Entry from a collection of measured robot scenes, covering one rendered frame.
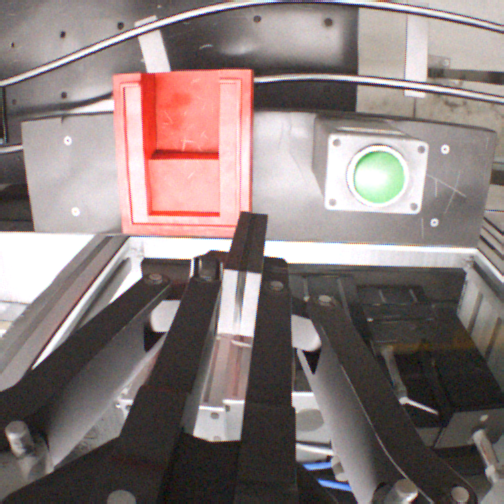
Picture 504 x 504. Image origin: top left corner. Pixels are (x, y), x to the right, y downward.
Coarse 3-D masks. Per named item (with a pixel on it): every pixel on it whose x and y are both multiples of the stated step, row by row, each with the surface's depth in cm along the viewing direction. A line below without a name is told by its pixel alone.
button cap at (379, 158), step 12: (372, 156) 28; (384, 156) 28; (360, 168) 29; (372, 168) 29; (384, 168) 29; (396, 168) 29; (360, 180) 29; (372, 180) 29; (384, 180) 29; (396, 180) 29; (360, 192) 30; (372, 192) 29; (384, 192) 29; (396, 192) 29
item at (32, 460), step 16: (16, 432) 8; (16, 448) 8; (32, 448) 8; (0, 464) 7; (16, 464) 8; (32, 464) 8; (48, 464) 8; (0, 480) 7; (16, 480) 7; (32, 480) 8; (0, 496) 7
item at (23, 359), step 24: (96, 240) 44; (120, 240) 45; (72, 264) 39; (96, 264) 39; (48, 288) 34; (72, 288) 35; (24, 312) 31; (48, 336) 28; (24, 360) 25; (0, 384) 23
